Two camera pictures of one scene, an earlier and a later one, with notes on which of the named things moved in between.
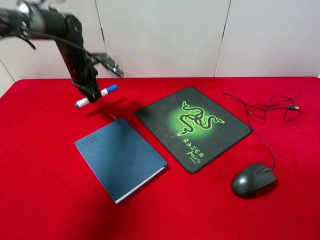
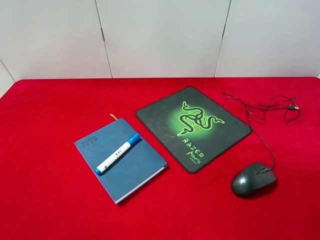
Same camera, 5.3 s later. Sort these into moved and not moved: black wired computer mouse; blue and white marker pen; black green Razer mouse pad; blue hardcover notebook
Moved: blue and white marker pen
Not moved: black wired computer mouse; black green Razer mouse pad; blue hardcover notebook
